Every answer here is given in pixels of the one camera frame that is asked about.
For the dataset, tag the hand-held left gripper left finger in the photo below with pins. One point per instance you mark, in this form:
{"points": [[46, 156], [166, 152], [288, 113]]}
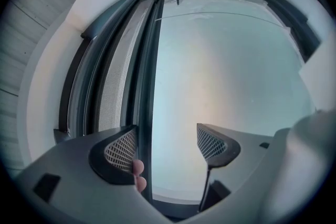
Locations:
{"points": [[78, 178]]}

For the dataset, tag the black window frame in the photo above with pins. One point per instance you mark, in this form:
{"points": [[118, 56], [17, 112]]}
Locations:
{"points": [[305, 39]]}

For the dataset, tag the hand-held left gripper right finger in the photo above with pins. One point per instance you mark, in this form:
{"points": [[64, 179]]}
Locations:
{"points": [[249, 160]]}

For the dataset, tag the roller blind with bottom bar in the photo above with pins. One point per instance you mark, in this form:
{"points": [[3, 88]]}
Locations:
{"points": [[148, 86]]}

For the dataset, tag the person's left hand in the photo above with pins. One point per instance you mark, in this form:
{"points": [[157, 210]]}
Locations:
{"points": [[139, 169]]}

